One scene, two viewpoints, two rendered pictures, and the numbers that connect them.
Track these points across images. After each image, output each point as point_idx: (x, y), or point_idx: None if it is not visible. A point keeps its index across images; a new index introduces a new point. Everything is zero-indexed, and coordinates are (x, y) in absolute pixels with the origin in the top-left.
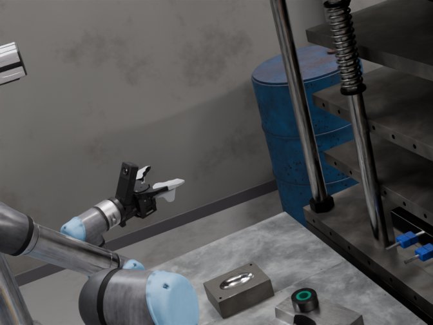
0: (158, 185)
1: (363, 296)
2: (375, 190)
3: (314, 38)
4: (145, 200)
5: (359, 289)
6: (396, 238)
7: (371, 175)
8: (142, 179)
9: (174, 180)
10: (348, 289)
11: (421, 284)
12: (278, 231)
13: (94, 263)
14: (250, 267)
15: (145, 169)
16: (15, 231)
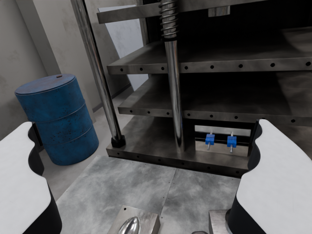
0: (283, 203)
1: (222, 188)
2: (182, 115)
3: (107, 17)
4: None
5: (212, 184)
6: (206, 140)
7: (181, 105)
8: (55, 215)
9: (277, 130)
10: (206, 187)
11: (235, 162)
12: (106, 169)
13: None
14: (126, 211)
15: (29, 137)
16: None
